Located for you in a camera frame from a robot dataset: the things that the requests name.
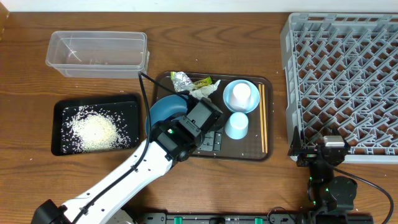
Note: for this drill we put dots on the wooden chopstick right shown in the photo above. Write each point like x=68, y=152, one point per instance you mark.
x=264, y=118

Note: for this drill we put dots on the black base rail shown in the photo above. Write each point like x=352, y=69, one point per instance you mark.
x=274, y=217

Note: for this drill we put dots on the light blue cup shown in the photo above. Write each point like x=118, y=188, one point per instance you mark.
x=236, y=126

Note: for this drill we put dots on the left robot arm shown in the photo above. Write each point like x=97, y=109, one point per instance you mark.
x=168, y=142

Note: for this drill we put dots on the dark blue plate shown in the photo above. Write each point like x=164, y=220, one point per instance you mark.
x=168, y=107

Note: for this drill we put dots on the white pink cup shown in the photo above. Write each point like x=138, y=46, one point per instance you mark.
x=239, y=98

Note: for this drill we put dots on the clear plastic bin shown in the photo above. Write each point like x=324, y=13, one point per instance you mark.
x=98, y=54

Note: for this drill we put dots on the wooden chopstick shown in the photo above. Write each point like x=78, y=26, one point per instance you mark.
x=264, y=118
x=261, y=118

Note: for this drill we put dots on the brown serving tray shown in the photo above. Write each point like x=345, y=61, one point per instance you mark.
x=248, y=148

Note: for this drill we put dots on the green snack wrapper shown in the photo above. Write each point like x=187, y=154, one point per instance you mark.
x=203, y=82

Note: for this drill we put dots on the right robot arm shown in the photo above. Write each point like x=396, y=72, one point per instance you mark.
x=329, y=193

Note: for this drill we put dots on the grey dishwasher rack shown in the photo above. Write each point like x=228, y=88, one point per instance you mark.
x=341, y=72

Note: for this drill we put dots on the crumpled white tissue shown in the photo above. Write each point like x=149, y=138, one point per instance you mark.
x=205, y=91

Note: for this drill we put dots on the crumpled foil wrapper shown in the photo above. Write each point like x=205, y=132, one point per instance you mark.
x=181, y=82

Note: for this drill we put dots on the wooden chopstick left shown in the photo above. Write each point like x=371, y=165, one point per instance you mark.
x=261, y=118

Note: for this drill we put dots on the black waste tray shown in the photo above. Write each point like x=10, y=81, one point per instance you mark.
x=97, y=100

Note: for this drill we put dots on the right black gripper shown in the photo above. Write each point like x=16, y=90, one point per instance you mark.
x=296, y=149

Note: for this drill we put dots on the white rice pile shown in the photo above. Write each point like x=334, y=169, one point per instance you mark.
x=95, y=128

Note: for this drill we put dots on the light blue bowl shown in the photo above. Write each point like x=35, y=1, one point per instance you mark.
x=254, y=100

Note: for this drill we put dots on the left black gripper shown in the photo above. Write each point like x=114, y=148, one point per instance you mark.
x=215, y=142

